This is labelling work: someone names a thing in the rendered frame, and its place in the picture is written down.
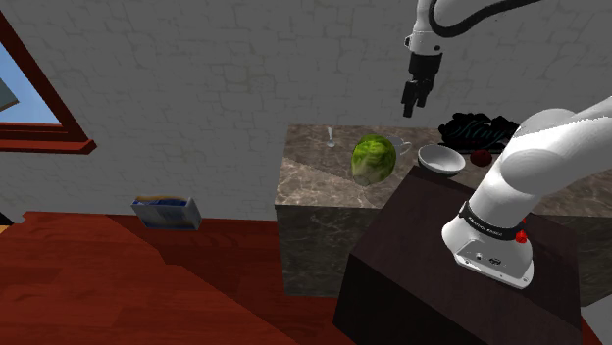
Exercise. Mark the white cup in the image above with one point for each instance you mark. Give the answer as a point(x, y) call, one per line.
point(400, 145)

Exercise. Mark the dark red round fruit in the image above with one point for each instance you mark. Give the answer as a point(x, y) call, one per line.
point(480, 157)

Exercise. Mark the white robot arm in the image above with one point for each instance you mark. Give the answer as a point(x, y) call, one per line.
point(535, 162)

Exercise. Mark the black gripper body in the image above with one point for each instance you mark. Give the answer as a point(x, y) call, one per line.
point(423, 65)

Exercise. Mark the black lumpy bag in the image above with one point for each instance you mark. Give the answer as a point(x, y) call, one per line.
point(473, 131)

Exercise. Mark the marble kitchen counter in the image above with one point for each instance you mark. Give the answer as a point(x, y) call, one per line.
point(315, 200)

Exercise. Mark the silver spoon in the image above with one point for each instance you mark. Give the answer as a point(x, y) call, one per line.
point(330, 138)

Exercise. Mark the white bowl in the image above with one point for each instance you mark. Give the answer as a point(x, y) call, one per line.
point(440, 160)

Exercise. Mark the red framed window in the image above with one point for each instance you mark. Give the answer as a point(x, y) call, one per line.
point(28, 103)

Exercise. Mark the blue and white box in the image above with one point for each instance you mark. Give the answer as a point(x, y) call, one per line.
point(166, 213)

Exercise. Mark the dark brown robot stand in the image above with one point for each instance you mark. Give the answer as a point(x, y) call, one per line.
point(420, 267)

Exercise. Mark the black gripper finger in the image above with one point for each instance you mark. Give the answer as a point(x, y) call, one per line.
point(424, 93)
point(408, 99)

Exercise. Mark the green lettuce head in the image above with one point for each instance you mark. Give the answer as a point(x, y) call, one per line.
point(373, 159)

